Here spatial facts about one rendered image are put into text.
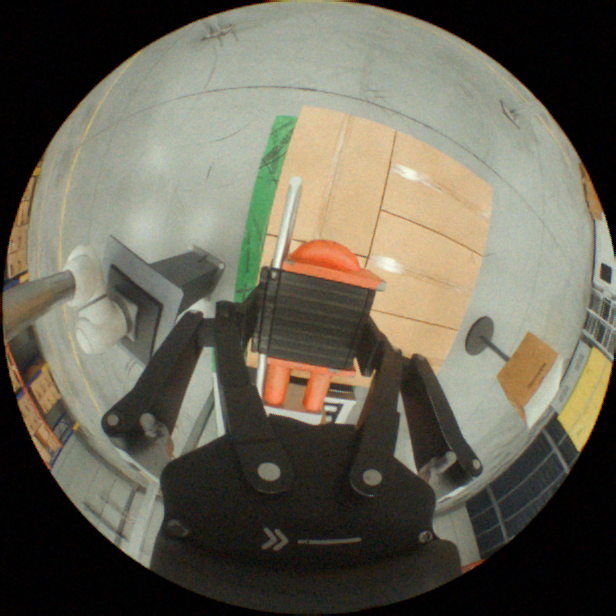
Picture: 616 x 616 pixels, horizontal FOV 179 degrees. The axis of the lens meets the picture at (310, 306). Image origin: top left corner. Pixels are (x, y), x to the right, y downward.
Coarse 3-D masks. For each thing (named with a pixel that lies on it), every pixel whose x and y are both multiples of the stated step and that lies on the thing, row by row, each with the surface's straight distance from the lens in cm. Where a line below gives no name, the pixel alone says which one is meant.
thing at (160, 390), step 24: (192, 312) 13; (168, 336) 11; (192, 336) 12; (168, 360) 10; (192, 360) 12; (144, 384) 9; (168, 384) 9; (120, 408) 8; (144, 408) 8; (168, 408) 9; (120, 432) 7
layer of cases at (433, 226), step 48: (336, 144) 92; (384, 144) 97; (336, 192) 86; (384, 192) 90; (432, 192) 100; (480, 192) 121; (336, 240) 84; (384, 240) 88; (432, 240) 98; (480, 240) 117; (432, 288) 102; (432, 336) 112
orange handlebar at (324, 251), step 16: (320, 240) 17; (304, 256) 16; (320, 256) 16; (336, 256) 16; (352, 256) 17; (272, 368) 20; (288, 368) 20; (272, 384) 21; (320, 384) 21; (272, 400) 22; (304, 400) 23; (320, 400) 22
